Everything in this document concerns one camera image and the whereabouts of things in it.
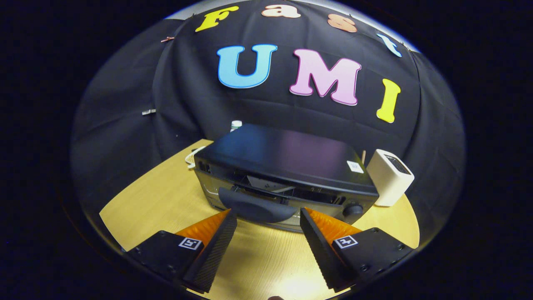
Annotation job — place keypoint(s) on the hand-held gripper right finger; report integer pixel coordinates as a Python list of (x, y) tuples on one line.
[(322, 254)]

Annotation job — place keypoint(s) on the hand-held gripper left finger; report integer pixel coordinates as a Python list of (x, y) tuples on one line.
[(208, 260)]

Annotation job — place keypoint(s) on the black toaster oven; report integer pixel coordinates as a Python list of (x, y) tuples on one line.
[(283, 156)]

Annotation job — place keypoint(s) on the white bread toaster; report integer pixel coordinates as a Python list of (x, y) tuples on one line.
[(387, 183)]

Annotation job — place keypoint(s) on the white bottle with green cap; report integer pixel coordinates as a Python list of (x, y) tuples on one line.
[(236, 125)]

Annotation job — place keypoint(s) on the white cloth clip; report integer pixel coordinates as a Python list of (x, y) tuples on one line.
[(148, 112)]

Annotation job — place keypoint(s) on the black backdrop cloth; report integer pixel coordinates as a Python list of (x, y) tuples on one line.
[(125, 104)]

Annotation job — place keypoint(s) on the red cloth clip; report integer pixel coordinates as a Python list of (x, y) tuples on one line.
[(168, 39)]

